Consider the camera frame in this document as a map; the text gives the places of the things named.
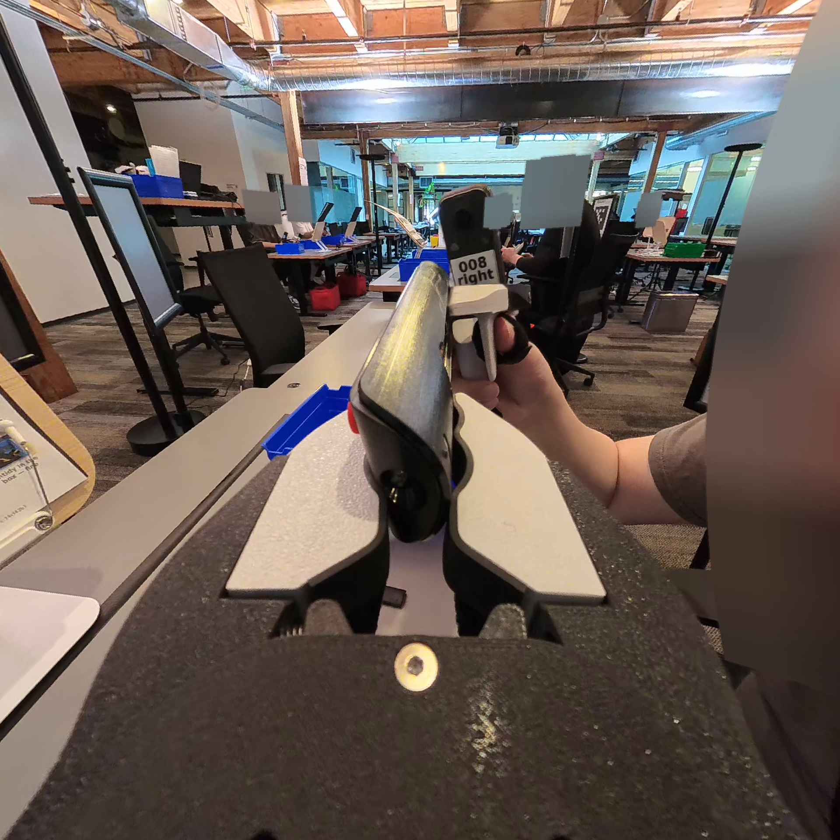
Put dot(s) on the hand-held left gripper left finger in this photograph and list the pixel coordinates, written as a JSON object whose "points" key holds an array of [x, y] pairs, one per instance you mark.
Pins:
{"points": [[295, 538]]}

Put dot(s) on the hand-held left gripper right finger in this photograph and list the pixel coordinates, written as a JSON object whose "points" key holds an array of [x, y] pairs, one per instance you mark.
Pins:
{"points": [[525, 525]]}

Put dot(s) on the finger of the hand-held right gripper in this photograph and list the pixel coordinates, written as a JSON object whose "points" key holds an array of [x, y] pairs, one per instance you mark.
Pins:
{"points": [[481, 299]]}

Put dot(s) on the black remote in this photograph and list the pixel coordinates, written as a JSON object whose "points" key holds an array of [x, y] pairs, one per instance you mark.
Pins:
{"points": [[407, 394]]}

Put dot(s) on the person's right hand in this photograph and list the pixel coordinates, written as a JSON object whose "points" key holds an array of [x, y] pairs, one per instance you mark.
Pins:
{"points": [[532, 394]]}

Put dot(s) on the blue storage box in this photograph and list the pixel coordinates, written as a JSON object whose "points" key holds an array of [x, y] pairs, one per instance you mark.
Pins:
{"points": [[418, 265], [158, 187]]}

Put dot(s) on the black office chair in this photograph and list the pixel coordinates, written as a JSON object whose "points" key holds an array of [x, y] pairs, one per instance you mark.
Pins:
{"points": [[578, 289], [256, 309]]}

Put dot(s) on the blue plastic bin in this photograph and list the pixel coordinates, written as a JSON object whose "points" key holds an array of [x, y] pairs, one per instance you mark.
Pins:
{"points": [[305, 418]]}

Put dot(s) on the red bin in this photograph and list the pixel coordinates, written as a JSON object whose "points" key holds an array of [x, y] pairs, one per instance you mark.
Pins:
{"points": [[353, 285], [323, 299]]}

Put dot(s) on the silver trash can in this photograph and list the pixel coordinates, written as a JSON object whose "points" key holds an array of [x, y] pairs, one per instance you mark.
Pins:
{"points": [[670, 313]]}

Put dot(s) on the green crate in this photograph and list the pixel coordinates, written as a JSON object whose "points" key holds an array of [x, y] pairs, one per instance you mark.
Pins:
{"points": [[684, 250]]}

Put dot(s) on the instruction sheet on stand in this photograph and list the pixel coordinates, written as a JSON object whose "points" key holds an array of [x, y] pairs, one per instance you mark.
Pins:
{"points": [[40, 486]]}

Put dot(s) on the wooden pillar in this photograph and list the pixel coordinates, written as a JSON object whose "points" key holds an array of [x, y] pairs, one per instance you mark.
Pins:
{"points": [[53, 368]]}

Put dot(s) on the black display panel stand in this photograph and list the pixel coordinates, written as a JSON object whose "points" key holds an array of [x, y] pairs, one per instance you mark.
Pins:
{"points": [[131, 243]]}

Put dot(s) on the black floor sign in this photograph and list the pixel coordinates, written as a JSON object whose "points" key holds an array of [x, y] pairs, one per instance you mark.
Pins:
{"points": [[16, 322]]}

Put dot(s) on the black pole stand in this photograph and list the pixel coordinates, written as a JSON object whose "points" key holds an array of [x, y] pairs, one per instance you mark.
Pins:
{"points": [[79, 223]]}

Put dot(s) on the wooden background desk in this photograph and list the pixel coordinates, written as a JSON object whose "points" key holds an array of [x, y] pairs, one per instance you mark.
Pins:
{"points": [[79, 202]]}

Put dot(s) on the silver air duct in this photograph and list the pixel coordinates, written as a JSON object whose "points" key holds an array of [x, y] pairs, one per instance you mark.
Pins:
{"points": [[197, 40]]}

